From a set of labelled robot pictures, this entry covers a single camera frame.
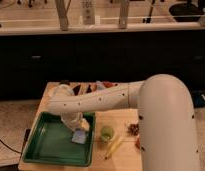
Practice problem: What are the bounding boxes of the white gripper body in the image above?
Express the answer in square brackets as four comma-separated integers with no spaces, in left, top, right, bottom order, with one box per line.
[61,113,86,131]

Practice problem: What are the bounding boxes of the blue sponge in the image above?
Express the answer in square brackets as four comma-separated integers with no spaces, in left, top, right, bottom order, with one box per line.
[72,130,86,144]

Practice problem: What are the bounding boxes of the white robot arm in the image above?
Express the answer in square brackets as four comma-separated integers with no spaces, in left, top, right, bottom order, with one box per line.
[48,74,200,171]

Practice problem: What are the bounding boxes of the green plastic tray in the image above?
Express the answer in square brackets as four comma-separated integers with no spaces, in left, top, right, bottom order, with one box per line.
[23,112,96,167]

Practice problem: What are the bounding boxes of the dark bowl with box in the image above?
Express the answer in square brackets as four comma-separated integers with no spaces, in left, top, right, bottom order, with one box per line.
[73,84,96,95]

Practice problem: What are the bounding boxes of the green cup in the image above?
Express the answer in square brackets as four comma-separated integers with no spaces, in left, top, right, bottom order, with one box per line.
[100,125,114,142]

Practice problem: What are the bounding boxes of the red chip bag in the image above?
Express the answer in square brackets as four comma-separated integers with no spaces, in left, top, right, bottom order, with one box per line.
[96,81,117,90]

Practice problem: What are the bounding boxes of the yellow banana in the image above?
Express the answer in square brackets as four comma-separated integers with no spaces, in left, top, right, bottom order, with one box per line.
[105,136,124,159]

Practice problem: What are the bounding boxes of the red grapes bunch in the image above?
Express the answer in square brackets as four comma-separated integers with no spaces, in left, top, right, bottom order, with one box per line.
[128,124,139,136]

